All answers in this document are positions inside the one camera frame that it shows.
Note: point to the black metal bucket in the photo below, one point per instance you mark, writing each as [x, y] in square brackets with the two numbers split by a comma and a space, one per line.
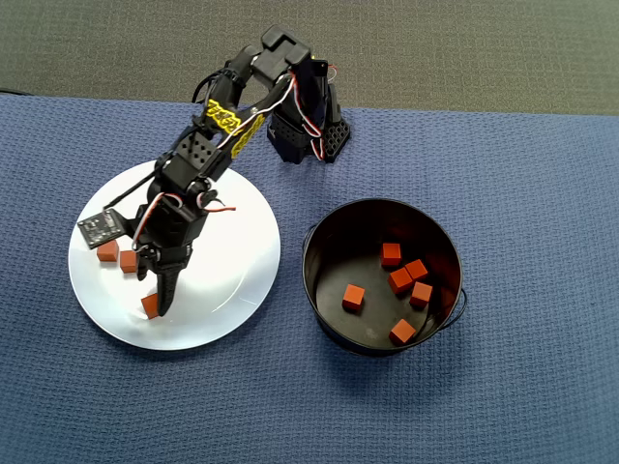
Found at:
[372, 324]

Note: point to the small wrist camera board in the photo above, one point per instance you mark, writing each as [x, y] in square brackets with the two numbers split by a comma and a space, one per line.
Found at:
[99, 228]

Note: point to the white round plate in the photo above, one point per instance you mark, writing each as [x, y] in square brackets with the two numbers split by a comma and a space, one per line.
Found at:
[232, 270]

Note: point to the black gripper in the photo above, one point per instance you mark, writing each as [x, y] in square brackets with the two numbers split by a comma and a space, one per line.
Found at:
[169, 258]

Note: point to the blue waffle cloth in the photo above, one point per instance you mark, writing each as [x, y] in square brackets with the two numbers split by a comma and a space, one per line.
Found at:
[483, 386]

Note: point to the red cube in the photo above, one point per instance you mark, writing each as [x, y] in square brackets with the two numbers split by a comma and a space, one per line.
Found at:
[400, 280]
[127, 262]
[107, 251]
[391, 254]
[416, 269]
[353, 297]
[149, 306]
[402, 331]
[421, 295]

